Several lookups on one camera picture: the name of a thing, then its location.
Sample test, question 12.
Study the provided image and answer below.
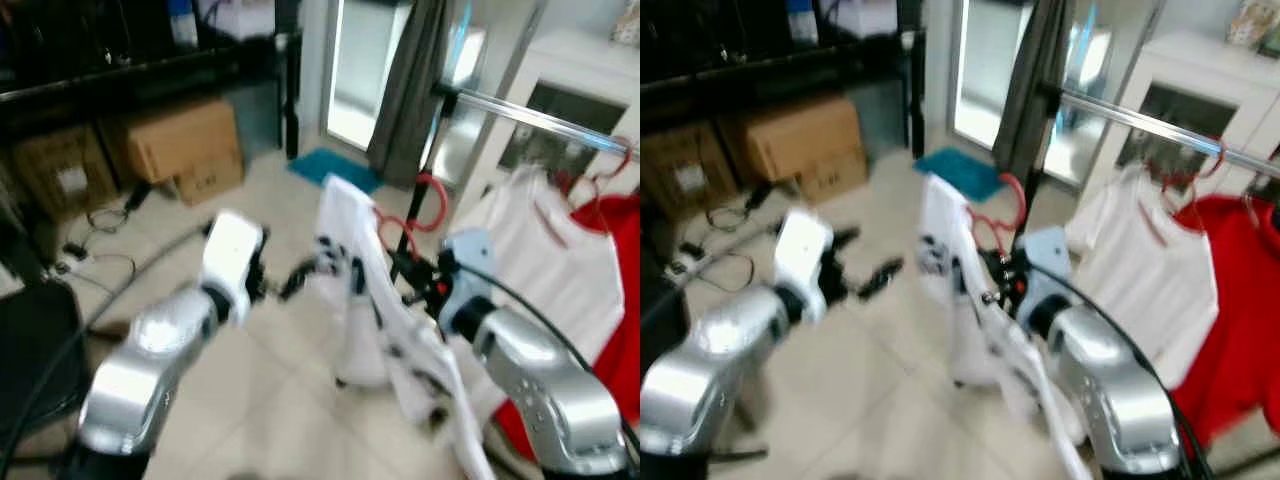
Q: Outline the white cabinet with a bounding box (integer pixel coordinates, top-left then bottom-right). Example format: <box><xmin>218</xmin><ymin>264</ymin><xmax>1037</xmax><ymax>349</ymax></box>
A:
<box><xmin>450</xmin><ymin>28</ymin><xmax>641</xmax><ymax>211</ymax></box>
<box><xmin>1075</xmin><ymin>30</ymin><xmax>1280</xmax><ymax>201</ymax></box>

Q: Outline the blue bottle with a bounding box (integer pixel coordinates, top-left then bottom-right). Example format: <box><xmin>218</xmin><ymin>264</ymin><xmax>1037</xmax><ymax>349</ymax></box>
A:
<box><xmin>785</xmin><ymin>0</ymin><xmax>821</xmax><ymax>46</ymax></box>
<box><xmin>165</xmin><ymin>0</ymin><xmax>201</xmax><ymax>49</ymax></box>

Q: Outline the black desk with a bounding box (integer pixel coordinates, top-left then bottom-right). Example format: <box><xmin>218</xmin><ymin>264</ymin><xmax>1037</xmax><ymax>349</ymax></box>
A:
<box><xmin>0</xmin><ymin>28</ymin><xmax>303</xmax><ymax>161</ymax></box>
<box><xmin>640</xmin><ymin>28</ymin><xmax>926</xmax><ymax>161</ymax></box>

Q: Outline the blue floor mat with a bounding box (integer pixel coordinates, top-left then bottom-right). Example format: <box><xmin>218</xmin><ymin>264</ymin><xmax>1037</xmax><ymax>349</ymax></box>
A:
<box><xmin>288</xmin><ymin>148</ymin><xmax>383</xmax><ymax>196</ymax></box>
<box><xmin>912</xmin><ymin>147</ymin><xmax>1004</xmax><ymax>201</ymax></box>

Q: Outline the white bag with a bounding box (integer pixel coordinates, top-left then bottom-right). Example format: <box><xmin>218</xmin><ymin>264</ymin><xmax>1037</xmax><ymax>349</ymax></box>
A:
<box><xmin>820</xmin><ymin>0</ymin><xmax>901</xmax><ymax>41</ymax></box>
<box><xmin>200</xmin><ymin>0</ymin><xmax>277</xmax><ymax>41</ymax></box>

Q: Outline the large cardboard box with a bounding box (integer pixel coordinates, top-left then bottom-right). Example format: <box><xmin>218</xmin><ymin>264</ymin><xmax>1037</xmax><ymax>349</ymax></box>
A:
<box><xmin>720</xmin><ymin>95</ymin><xmax>866</xmax><ymax>183</ymax></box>
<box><xmin>100</xmin><ymin>98</ymin><xmax>243</xmax><ymax>186</ymax></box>

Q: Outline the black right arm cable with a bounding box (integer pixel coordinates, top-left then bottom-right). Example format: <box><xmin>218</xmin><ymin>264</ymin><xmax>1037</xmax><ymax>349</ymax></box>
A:
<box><xmin>455</xmin><ymin>262</ymin><xmax>641</xmax><ymax>446</ymax></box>
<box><xmin>1035</xmin><ymin>262</ymin><xmax>1219</xmax><ymax>480</ymax></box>

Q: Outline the red wire hanger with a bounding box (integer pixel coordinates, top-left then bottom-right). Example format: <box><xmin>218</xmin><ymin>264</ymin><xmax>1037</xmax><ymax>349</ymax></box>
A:
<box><xmin>375</xmin><ymin>172</ymin><xmax>451</xmax><ymax>263</ymax></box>
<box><xmin>572</xmin><ymin>135</ymin><xmax>638</xmax><ymax>206</ymax></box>
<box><xmin>1165</xmin><ymin>140</ymin><xmax>1227</xmax><ymax>216</ymax></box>
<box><xmin>965</xmin><ymin>172</ymin><xmax>1029</xmax><ymax>261</ymax></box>

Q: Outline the thin black floor cable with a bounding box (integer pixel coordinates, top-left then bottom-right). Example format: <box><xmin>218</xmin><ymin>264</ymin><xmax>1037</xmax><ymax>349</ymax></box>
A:
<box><xmin>703</xmin><ymin>198</ymin><xmax>763</xmax><ymax>293</ymax></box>
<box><xmin>82</xmin><ymin>198</ymin><xmax>143</xmax><ymax>286</ymax></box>

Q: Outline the patterned box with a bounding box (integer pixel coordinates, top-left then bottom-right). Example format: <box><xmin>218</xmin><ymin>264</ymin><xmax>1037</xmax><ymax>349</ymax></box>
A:
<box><xmin>1225</xmin><ymin>0</ymin><xmax>1280</xmax><ymax>53</ymax></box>
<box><xmin>610</xmin><ymin>0</ymin><xmax>641</xmax><ymax>46</ymax></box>

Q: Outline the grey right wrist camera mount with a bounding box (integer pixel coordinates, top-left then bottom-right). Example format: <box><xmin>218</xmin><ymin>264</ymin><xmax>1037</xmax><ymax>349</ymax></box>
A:
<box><xmin>1020</xmin><ymin>226</ymin><xmax>1076</xmax><ymax>316</ymax></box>
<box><xmin>438</xmin><ymin>228</ymin><xmax>498</xmax><ymax>319</ymax></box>

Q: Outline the black chair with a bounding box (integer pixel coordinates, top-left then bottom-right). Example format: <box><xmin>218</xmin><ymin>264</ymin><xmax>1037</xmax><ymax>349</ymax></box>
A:
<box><xmin>640</xmin><ymin>228</ymin><xmax>693</xmax><ymax>373</ymax></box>
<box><xmin>0</xmin><ymin>225</ymin><xmax>93</xmax><ymax>471</ymax></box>

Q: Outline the cardboard box with white label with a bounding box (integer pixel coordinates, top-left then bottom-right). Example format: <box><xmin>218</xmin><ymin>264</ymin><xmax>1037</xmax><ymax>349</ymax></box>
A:
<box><xmin>640</xmin><ymin>122</ymin><xmax>736</xmax><ymax>217</ymax></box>
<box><xmin>8</xmin><ymin>125</ymin><xmax>121</xmax><ymax>221</ymax></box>

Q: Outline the small cardboard box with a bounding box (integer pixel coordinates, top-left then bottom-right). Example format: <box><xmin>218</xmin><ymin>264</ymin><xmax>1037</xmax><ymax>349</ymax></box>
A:
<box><xmin>795</xmin><ymin>150</ymin><xmax>869</xmax><ymax>206</ymax></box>

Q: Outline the black clothes rack pole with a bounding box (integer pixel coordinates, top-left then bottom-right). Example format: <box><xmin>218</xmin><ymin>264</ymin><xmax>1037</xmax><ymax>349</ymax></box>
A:
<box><xmin>395</xmin><ymin>90</ymin><xmax>456</xmax><ymax>261</ymax></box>
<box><xmin>1010</xmin><ymin>90</ymin><xmax>1061</xmax><ymax>261</ymax></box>

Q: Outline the white shirt with black print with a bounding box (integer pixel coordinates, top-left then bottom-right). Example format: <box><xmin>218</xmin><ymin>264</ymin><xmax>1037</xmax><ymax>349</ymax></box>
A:
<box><xmin>315</xmin><ymin>175</ymin><xmax>501</xmax><ymax>480</ymax></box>
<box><xmin>918</xmin><ymin>172</ymin><xmax>1096</xmax><ymax>480</ymax></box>

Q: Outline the plain white shirt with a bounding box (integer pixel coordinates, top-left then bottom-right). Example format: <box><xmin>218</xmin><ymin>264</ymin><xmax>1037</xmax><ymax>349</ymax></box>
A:
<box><xmin>465</xmin><ymin>165</ymin><xmax>626</xmax><ymax>366</ymax></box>
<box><xmin>1065</xmin><ymin>165</ymin><xmax>1221</xmax><ymax>391</ymax></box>

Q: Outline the silver clothes rail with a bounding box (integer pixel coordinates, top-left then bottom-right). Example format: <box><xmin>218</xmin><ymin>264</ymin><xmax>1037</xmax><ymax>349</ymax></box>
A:
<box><xmin>435</xmin><ymin>85</ymin><xmax>641</xmax><ymax>156</ymax></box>
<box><xmin>1040</xmin><ymin>85</ymin><xmax>1280</xmax><ymax>181</ymax></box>

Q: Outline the red shirt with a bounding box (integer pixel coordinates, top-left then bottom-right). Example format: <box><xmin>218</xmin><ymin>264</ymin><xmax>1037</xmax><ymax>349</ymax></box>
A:
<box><xmin>495</xmin><ymin>192</ymin><xmax>641</xmax><ymax>463</ymax></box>
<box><xmin>1170</xmin><ymin>195</ymin><xmax>1280</xmax><ymax>446</ymax></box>

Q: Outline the grey curtain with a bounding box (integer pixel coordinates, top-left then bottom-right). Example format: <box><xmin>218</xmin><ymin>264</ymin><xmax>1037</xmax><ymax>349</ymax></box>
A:
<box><xmin>365</xmin><ymin>0</ymin><xmax>456</xmax><ymax>186</ymax></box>
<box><xmin>990</xmin><ymin>0</ymin><xmax>1071</xmax><ymax>181</ymax></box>

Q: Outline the glass door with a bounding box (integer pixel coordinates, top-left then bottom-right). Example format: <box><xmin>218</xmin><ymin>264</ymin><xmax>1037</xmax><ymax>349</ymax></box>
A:
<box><xmin>950</xmin><ymin>0</ymin><xmax>1036</xmax><ymax>151</ymax></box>
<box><xmin>325</xmin><ymin>0</ymin><xmax>416</xmax><ymax>151</ymax></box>

